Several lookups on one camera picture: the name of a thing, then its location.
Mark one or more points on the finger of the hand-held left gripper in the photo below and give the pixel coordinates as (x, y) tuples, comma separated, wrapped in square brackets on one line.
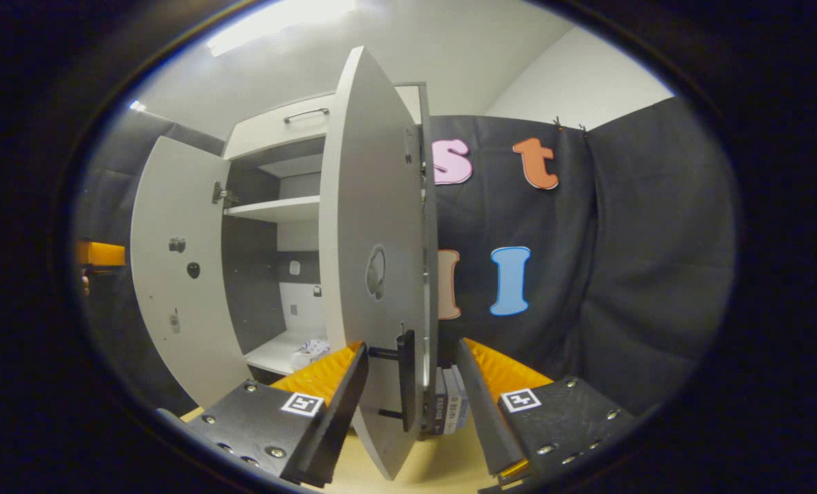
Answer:
[(101, 252)]

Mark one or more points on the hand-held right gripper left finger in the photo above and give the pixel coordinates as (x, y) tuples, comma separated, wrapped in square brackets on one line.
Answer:
[(343, 405)]

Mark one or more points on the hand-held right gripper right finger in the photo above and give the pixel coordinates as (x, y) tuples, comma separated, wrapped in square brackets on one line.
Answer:
[(480, 405)]

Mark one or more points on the white canvas shoe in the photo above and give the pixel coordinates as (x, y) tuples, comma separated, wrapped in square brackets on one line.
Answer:
[(310, 353)]

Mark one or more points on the grey cabinet door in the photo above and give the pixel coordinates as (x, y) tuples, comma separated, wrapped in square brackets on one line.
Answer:
[(175, 206), (360, 171)]

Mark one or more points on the grey shoe cabinet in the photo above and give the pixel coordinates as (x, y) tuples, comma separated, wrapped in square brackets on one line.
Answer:
[(254, 274)]

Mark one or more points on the white cabinet shelf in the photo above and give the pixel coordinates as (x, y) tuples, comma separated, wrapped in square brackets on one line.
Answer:
[(274, 353), (278, 208)]

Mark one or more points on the metal door hinge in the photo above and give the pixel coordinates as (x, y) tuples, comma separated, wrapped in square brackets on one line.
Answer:
[(221, 195)]

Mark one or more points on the grey cabinet drawer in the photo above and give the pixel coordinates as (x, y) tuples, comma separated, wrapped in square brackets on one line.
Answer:
[(271, 130)]

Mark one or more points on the white upright book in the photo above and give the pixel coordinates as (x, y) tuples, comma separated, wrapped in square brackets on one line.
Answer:
[(453, 401)]

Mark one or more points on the dark upright book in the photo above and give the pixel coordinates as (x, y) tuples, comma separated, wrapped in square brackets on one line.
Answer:
[(440, 405)]

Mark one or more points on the small ceiling light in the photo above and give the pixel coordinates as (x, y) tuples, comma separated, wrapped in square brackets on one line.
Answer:
[(137, 106)]

